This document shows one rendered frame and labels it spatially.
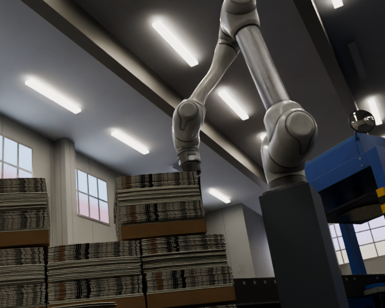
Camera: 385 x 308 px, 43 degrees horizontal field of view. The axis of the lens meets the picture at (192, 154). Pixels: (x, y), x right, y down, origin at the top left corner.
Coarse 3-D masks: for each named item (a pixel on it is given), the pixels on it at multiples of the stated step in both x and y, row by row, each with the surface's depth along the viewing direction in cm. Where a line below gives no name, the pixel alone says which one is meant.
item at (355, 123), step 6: (354, 114) 320; (360, 114) 319; (366, 114) 319; (354, 120) 318; (360, 120) 317; (366, 120) 316; (372, 120) 318; (354, 126) 317; (360, 126) 316; (366, 126) 316; (372, 126) 317; (360, 132) 316; (366, 132) 316
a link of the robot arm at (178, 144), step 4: (172, 128) 199; (172, 132) 197; (172, 136) 197; (176, 140) 193; (180, 140) 190; (192, 140) 191; (196, 140) 193; (176, 144) 194; (180, 144) 193; (184, 144) 192; (188, 144) 192; (192, 144) 193; (196, 144) 195; (176, 148) 196; (180, 148) 194
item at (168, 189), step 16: (128, 176) 169; (144, 176) 170; (160, 176) 171; (176, 176) 172; (192, 176) 173; (128, 192) 166; (144, 192) 167; (160, 192) 167; (176, 192) 168; (192, 192) 169; (128, 208) 164; (144, 208) 165; (160, 208) 165; (176, 208) 166; (192, 208) 167; (128, 224) 162; (128, 240) 160
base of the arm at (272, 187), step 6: (276, 180) 192; (282, 180) 190; (288, 180) 189; (294, 180) 189; (300, 180) 190; (306, 180) 193; (270, 186) 194; (276, 186) 191; (282, 186) 189; (288, 186) 187; (264, 192) 190; (270, 192) 190
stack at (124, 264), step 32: (0, 256) 146; (32, 256) 149; (64, 256) 151; (96, 256) 153; (128, 256) 155; (160, 256) 158; (192, 256) 160; (224, 256) 163; (0, 288) 143; (32, 288) 145; (64, 288) 147; (96, 288) 149; (128, 288) 151; (160, 288) 153; (192, 288) 155
